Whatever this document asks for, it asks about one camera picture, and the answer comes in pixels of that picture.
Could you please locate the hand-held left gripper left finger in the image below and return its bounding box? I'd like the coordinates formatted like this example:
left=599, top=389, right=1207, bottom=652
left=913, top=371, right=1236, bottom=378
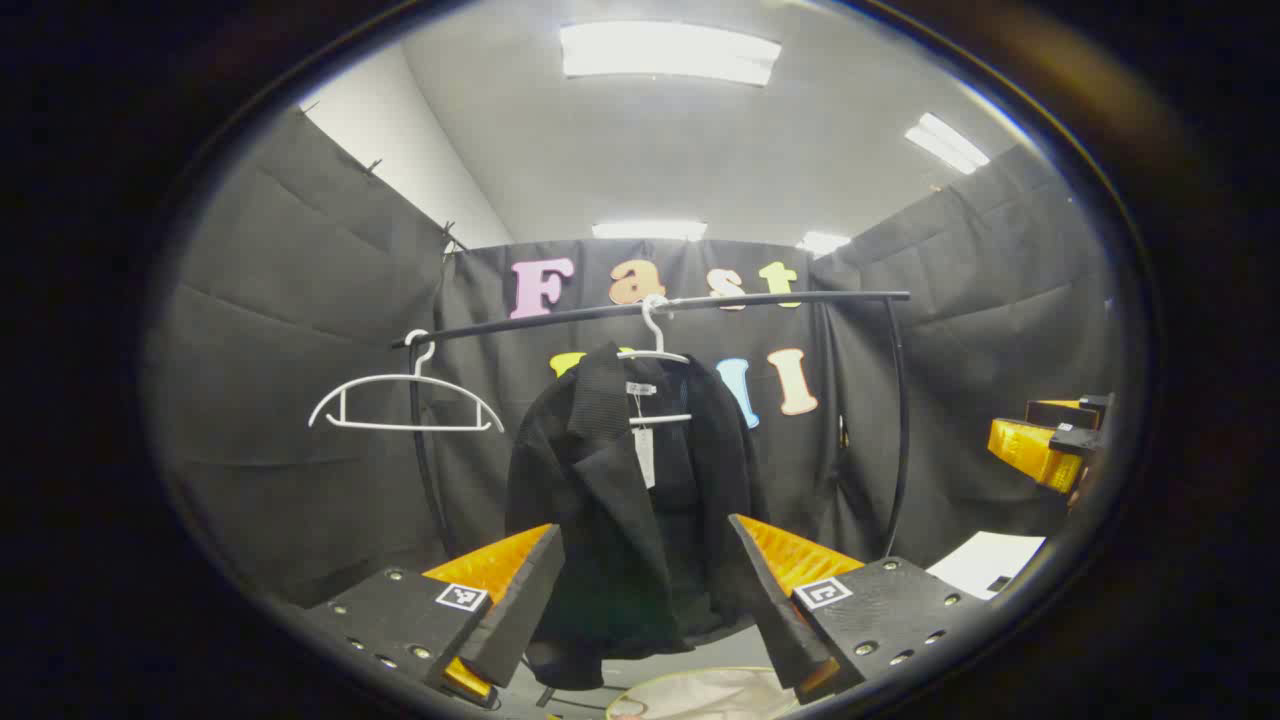
left=305, top=522, right=566, bottom=707

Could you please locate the white clothes hanger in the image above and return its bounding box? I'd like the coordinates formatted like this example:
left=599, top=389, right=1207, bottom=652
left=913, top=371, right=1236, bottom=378
left=617, top=295, right=693, bottom=426
left=308, top=330, right=506, bottom=433

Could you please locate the large ceiling light panel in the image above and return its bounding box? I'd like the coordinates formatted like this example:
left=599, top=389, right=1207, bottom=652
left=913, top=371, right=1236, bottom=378
left=560, top=22, right=783, bottom=87

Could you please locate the white laundry hamper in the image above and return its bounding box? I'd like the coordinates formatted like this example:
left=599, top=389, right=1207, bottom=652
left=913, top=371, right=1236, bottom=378
left=605, top=667, right=801, bottom=720

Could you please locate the white paper sheet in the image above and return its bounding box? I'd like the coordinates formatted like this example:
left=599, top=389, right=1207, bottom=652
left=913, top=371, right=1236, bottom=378
left=925, top=532, right=1046, bottom=601

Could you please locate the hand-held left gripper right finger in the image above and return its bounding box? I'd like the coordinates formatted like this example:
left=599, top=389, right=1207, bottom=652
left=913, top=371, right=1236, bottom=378
left=728, top=514, right=991, bottom=701

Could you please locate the black clothes rack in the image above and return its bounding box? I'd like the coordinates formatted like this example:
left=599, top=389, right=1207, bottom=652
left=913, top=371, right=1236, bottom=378
left=390, top=290, right=913, bottom=561

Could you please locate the black jacket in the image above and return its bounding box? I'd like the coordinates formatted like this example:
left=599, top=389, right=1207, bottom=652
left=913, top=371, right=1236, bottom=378
left=505, top=342, right=766, bottom=691

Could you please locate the black backdrop cloth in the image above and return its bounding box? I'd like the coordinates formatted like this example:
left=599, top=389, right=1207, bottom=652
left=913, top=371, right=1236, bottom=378
left=150, top=105, right=1116, bottom=611

